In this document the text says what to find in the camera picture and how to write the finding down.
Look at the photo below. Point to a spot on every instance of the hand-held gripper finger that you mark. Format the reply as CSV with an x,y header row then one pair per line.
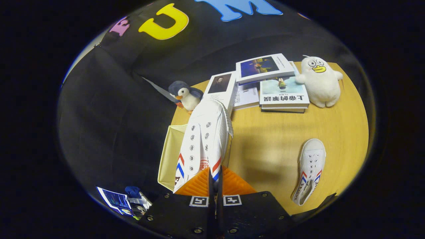
x,y
211,187
219,189

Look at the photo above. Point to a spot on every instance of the white canvas shoe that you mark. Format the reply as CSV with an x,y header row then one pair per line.
x,y
206,139
312,159

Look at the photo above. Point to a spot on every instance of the cream fabric storage box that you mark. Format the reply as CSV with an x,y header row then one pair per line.
x,y
169,159

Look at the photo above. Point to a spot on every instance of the blue soft object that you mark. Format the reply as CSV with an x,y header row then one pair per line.
x,y
132,191

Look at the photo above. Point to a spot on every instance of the penguin plush toy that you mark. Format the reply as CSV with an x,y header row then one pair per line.
x,y
189,99

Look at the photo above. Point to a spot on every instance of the white printed booklet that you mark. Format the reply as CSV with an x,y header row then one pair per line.
x,y
247,98

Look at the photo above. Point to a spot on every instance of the computer monitor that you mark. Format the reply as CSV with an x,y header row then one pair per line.
x,y
113,199

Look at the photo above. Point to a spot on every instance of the white book with portrait cover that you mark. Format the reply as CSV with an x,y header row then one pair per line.
x,y
220,84

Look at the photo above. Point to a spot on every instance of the thick book with pale cover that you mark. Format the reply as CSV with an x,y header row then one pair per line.
x,y
282,96

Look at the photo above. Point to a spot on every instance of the book with blue photo cover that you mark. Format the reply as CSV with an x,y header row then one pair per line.
x,y
262,66

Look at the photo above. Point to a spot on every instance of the white duck plush toy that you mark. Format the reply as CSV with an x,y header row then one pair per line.
x,y
320,86

